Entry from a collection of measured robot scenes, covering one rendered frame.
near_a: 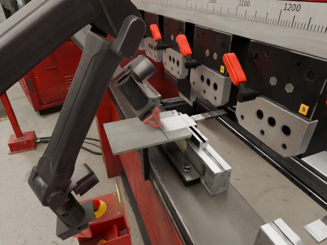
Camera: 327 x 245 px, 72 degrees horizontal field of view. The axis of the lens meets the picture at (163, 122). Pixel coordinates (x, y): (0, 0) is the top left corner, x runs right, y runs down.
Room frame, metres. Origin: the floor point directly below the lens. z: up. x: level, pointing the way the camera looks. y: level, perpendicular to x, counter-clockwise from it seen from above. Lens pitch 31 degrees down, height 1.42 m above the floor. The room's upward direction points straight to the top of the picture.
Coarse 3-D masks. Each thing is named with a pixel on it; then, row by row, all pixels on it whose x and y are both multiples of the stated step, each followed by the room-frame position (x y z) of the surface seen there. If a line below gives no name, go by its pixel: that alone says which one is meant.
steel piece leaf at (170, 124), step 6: (156, 120) 0.68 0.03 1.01; (162, 120) 0.70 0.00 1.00; (168, 120) 0.70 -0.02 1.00; (174, 120) 0.70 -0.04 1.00; (180, 120) 0.70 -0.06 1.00; (162, 126) 0.63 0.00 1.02; (168, 126) 0.66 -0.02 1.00; (174, 126) 0.66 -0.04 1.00; (180, 126) 0.66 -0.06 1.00; (186, 126) 0.66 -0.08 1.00
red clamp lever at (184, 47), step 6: (180, 36) 0.59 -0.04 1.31; (180, 42) 0.58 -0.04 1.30; (186, 42) 0.58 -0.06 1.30; (180, 48) 0.58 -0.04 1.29; (186, 48) 0.56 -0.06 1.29; (186, 54) 0.55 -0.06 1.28; (186, 60) 0.55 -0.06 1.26; (192, 60) 0.55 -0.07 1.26; (186, 66) 0.53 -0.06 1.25; (192, 66) 0.53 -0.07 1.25
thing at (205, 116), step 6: (222, 108) 0.79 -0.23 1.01; (228, 108) 0.76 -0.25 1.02; (234, 108) 0.74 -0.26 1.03; (198, 114) 0.74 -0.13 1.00; (204, 114) 0.74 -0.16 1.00; (210, 114) 0.74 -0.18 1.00; (216, 114) 0.74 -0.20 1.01; (222, 114) 0.74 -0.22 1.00; (228, 114) 0.75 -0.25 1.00; (234, 114) 0.72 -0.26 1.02; (198, 120) 0.70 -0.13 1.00; (234, 120) 0.72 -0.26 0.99
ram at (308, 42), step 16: (288, 0) 0.36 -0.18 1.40; (304, 0) 0.34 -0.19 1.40; (320, 0) 0.31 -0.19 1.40; (176, 16) 0.70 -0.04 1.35; (192, 16) 0.61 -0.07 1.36; (208, 16) 0.54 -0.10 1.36; (224, 16) 0.49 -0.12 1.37; (240, 32) 0.44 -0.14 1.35; (256, 32) 0.40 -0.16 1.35; (272, 32) 0.37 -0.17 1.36; (288, 32) 0.35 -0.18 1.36; (304, 32) 0.32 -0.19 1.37; (320, 32) 0.30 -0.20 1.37; (288, 48) 0.34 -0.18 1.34; (304, 48) 0.32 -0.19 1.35; (320, 48) 0.30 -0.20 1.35
